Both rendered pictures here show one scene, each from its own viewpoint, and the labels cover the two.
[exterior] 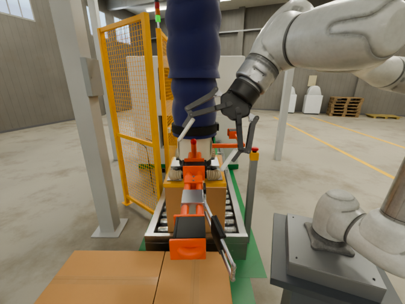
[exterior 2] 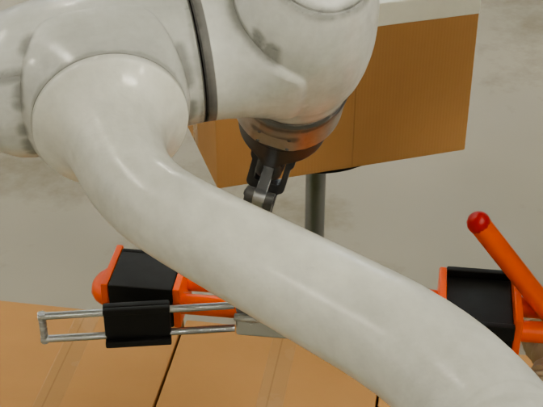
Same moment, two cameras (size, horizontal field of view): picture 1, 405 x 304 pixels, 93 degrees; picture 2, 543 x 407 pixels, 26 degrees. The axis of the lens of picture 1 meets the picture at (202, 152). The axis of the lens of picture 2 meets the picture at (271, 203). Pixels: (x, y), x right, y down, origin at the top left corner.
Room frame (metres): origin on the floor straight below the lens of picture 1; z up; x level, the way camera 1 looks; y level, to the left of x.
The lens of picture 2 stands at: (0.63, -0.95, 2.03)
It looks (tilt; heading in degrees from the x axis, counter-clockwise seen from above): 33 degrees down; 99
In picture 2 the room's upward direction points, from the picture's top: straight up
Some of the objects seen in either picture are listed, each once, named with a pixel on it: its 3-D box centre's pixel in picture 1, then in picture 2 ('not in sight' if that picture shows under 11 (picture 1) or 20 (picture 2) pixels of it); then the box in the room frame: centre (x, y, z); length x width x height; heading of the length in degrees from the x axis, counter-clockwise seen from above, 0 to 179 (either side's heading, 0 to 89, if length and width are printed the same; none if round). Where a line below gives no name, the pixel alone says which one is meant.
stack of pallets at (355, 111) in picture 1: (343, 106); not in sight; (9.74, -6.98, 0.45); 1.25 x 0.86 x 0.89; 69
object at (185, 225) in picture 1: (188, 235); (148, 285); (0.34, 0.03, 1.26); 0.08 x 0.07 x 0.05; 1
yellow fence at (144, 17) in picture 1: (133, 134); not in sight; (2.05, 0.75, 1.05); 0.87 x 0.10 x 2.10; 51
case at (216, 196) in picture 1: (198, 190); not in sight; (1.39, 0.03, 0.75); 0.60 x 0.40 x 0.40; 178
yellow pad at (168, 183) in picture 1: (177, 167); not in sight; (0.94, 0.13, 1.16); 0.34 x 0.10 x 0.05; 1
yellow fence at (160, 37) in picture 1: (172, 120); not in sight; (2.82, 0.45, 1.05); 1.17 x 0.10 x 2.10; 179
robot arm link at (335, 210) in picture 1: (336, 213); not in sight; (0.76, -0.63, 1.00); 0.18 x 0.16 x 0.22; 22
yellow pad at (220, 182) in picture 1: (213, 166); not in sight; (0.94, -0.06, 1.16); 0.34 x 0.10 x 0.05; 1
